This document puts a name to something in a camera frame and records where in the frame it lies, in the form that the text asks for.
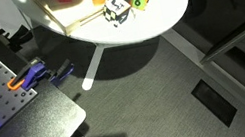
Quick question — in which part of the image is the light wooden tray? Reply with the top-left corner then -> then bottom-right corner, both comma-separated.
30,0 -> 123,42

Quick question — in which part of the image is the black cart top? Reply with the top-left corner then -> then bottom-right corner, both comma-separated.
0,0 -> 92,137

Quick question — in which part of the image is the white table leg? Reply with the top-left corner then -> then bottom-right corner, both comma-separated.
75,41 -> 113,92

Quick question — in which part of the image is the black floor hatch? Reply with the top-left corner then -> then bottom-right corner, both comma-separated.
189,74 -> 241,133

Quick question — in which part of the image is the grey metal door rail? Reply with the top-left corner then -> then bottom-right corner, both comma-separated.
193,14 -> 245,65

